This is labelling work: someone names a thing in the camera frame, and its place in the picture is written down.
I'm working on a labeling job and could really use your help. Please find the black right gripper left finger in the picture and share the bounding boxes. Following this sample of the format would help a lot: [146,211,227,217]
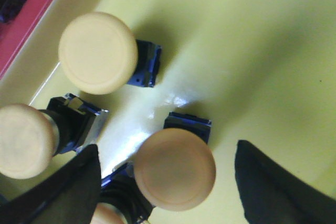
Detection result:
[1,144,101,223]

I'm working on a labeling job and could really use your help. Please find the yellow plastic tray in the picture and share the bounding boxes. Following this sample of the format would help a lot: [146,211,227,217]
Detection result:
[1,0,335,223]

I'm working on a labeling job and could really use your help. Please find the yellow push button bottom tray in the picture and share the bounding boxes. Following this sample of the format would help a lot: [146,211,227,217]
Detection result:
[91,162,154,224]

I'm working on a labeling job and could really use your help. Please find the red plastic tray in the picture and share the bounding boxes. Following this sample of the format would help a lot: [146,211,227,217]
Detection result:
[1,0,53,77]

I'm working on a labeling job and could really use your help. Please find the yellow push button left tray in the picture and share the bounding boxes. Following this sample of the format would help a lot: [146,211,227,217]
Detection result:
[1,93,109,179]

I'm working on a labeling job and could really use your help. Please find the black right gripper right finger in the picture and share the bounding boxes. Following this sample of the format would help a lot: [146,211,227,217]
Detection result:
[234,140,335,223]

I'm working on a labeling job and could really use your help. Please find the yellow push button tray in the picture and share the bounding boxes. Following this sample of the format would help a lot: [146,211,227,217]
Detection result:
[58,12,162,95]
[1,93,109,179]
[91,162,154,224]

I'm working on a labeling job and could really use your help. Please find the yellow push button upper tray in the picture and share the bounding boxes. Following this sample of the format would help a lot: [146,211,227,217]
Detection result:
[58,12,162,95]

